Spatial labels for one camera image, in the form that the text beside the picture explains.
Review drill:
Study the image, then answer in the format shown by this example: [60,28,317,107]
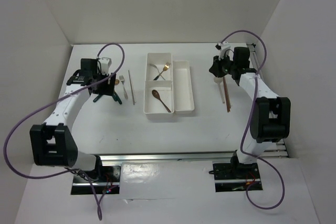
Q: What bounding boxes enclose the aluminium front rail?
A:
[41,151,287,164]

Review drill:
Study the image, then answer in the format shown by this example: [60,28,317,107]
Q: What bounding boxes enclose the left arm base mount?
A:
[71,155,121,195]

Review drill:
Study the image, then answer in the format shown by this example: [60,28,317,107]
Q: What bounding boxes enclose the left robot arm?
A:
[29,58,115,182]

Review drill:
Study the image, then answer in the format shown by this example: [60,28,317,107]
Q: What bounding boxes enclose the dark wooden spoon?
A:
[152,90,171,113]

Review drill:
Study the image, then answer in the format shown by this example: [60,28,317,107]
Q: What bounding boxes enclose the white narrow tray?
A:
[173,60,195,114]

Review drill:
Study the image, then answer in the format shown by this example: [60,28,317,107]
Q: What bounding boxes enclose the gold spoon green handle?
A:
[111,79,123,104]

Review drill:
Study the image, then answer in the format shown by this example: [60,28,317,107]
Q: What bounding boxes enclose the gold fork green handle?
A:
[154,62,171,80]

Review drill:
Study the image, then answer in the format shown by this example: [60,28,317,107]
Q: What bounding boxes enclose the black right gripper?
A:
[209,52,237,78]

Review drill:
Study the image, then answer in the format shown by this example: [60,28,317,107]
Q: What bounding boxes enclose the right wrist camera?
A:
[215,41,230,60]

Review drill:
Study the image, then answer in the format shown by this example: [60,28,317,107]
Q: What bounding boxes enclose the silver chopstick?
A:
[128,70,136,105]
[129,70,137,105]

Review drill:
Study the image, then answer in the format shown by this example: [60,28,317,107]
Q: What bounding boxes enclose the aluminium side rail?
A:
[246,42,289,158]

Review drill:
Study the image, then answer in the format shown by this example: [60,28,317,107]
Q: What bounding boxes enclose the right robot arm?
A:
[209,44,291,178]

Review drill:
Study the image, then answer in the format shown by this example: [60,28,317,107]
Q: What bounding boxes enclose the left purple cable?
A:
[3,42,125,221]

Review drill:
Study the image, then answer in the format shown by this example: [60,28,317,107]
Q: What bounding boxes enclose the green handled utensil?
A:
[93,94,103,103]

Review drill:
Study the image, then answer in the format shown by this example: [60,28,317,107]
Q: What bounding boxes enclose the large silver fork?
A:
[149,63,166,80]

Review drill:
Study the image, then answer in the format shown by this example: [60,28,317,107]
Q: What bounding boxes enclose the small silver fork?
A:
[119,75,128,100]

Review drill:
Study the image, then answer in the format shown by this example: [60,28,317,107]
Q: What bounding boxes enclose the white plastic spoon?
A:
[214,77,225,104]

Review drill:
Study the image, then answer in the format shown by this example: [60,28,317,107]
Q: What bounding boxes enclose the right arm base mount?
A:
[208,163,263,193]

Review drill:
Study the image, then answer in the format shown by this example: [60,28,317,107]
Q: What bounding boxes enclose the white divided utensil tray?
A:
[144,52,175,120]

